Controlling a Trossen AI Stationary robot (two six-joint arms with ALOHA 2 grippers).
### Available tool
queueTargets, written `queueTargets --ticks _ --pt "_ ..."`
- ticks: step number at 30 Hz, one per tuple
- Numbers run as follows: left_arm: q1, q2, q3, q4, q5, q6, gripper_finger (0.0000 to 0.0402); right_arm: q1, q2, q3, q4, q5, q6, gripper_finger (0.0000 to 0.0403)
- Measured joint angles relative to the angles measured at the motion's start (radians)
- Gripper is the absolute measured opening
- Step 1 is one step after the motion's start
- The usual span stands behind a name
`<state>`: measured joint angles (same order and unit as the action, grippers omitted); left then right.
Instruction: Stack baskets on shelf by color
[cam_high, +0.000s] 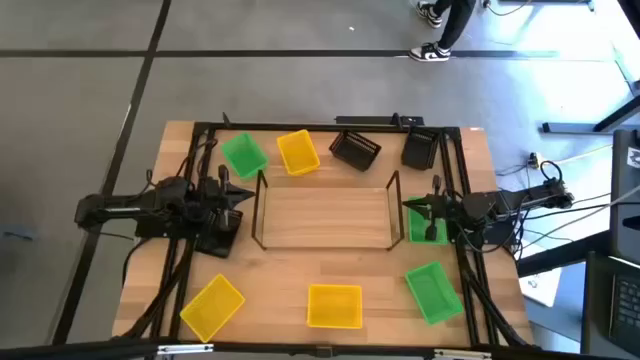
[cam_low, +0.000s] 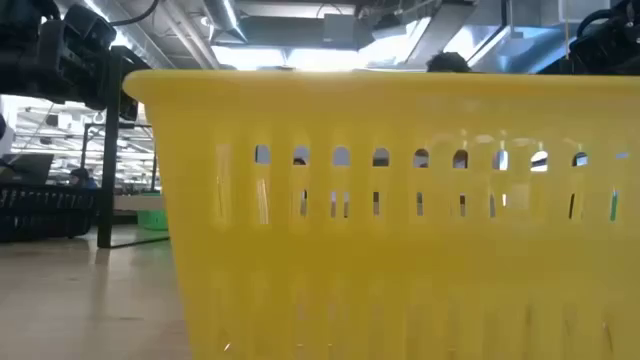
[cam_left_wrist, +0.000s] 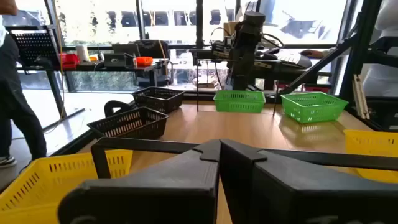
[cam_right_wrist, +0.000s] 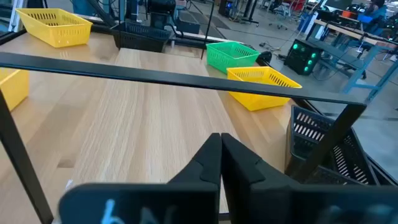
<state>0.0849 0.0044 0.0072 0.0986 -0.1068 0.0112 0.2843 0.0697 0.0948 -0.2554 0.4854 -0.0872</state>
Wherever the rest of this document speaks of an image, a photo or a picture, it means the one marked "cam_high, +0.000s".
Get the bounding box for black desk foot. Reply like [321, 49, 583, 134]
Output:
[542, 94, 640, 135]

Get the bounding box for black case with white sticker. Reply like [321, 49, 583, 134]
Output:
[608, 128, 640, 265]

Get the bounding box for black crossbeam with silver brackets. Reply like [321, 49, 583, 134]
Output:
[0, 338, 601, 360]

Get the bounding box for white power cable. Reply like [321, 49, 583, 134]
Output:
[542, 143, 614, 167]

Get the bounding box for white paper sheet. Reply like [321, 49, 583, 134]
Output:
[518, 269, 564, 308]

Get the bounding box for black desk edge bar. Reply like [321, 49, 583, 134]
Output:
[516, 230, 614, 278]

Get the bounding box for wooden shelf with black legs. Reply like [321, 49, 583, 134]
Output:
[251, 169, 405, 251]

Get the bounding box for green plastic basket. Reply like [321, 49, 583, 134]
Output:
[407, 196, 450, 246]
[404, 260, 465, 326]
[220, 131, 270, 182]

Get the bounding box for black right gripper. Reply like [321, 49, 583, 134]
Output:
[403, 174, 466, 241]

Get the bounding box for black flat bracket bar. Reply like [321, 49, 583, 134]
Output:
[334, 114, 425, 127]

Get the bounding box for person's feet in sneakers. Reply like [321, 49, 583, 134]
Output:
[408, 0, 477, 63]

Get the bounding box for dark laptop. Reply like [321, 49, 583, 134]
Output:
[581, 251, 640, 359]

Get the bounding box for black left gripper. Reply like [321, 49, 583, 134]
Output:
[202, 165, 256, 234]

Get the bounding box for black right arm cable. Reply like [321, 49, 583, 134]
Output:
[538, 159, 564, 184]

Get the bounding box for yellow plastic basket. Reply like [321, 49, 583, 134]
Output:
[276, 129, 321, 177]
[306, 283, 364, 330]
[179, 273, 247, 344]

